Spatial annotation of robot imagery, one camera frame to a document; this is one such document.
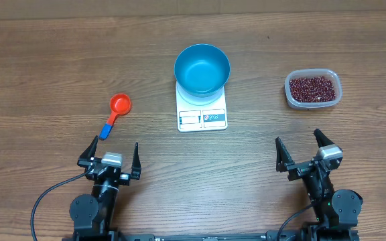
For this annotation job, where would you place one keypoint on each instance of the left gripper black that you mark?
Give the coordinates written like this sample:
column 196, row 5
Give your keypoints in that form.
column 85, row 160

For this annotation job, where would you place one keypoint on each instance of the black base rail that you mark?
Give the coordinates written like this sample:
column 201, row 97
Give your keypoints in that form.
column 268, row 236

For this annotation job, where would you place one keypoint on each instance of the red scoop blue handle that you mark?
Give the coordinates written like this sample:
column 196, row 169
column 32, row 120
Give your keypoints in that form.
column 120, row 104

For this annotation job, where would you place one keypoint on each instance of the red beans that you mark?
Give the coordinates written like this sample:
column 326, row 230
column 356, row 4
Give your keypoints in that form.
column 315, row 89

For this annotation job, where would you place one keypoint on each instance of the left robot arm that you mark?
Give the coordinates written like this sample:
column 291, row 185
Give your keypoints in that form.
column 92, row 213

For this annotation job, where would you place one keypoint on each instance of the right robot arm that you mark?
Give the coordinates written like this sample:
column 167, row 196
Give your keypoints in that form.
column 336, row 211

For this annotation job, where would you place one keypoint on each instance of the clear plastic container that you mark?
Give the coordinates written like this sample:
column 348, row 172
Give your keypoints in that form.
column 309, row 73

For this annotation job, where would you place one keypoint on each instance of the blue bowl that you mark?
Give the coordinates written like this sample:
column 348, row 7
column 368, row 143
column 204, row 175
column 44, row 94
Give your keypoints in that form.
column 202, row 69

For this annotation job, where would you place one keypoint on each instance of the white digital kitchen scale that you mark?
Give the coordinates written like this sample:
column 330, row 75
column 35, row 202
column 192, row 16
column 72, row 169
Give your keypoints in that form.
column 200, row 113

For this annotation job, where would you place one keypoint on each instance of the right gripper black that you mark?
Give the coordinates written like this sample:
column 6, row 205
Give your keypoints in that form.
column 284, row 163

